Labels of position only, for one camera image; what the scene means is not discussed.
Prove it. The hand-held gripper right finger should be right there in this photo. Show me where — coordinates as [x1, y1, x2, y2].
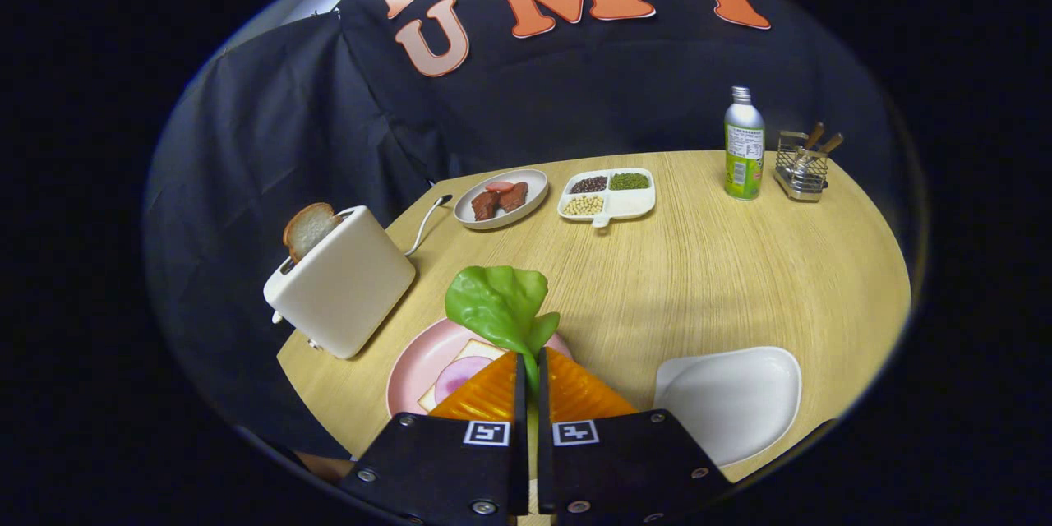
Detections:
[537, 347, 734, 526]

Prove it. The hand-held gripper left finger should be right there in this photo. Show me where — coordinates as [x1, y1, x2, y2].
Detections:
[337, 351, 529, 526]

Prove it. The green lettuce leaf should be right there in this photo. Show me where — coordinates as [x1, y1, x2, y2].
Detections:
[445, 265, 561, 395]

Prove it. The toasted bread slice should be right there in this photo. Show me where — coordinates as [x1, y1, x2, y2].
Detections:
[283, 202, 344, 265]

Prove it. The pink ham slice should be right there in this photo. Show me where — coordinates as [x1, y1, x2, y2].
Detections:
[434, 356, 494, 405]

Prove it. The pink round plate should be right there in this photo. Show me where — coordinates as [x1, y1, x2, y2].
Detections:
[386, 317, 574, 418]

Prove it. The white bread slice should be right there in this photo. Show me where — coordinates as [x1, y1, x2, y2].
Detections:
[418, 339, 509, 413]

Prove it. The white curved plate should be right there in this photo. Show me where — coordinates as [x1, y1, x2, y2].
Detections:
[654, 346, 802, 468]

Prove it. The white toaster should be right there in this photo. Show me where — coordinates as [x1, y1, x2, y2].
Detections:
[263, 205, 417, 360]

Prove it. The white divided dish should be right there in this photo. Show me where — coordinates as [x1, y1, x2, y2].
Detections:
[557, 168, 657, 228]

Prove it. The grey oval plate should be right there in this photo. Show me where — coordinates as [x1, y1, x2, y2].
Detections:
[454, 168, 549, 231]

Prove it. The green labelled metal bottle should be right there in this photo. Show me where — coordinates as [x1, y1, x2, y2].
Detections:
[724, 86, 766, 201]

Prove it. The black backdrop cloth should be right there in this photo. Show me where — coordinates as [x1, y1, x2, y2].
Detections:
[140, 0, 921, 461]

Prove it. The white toaster cable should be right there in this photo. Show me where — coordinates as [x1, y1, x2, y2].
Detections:
[404, 194, 454, 257]

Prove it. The metal wire utensil holder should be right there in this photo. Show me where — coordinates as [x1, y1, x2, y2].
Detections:
[773, 130, 829, 203]

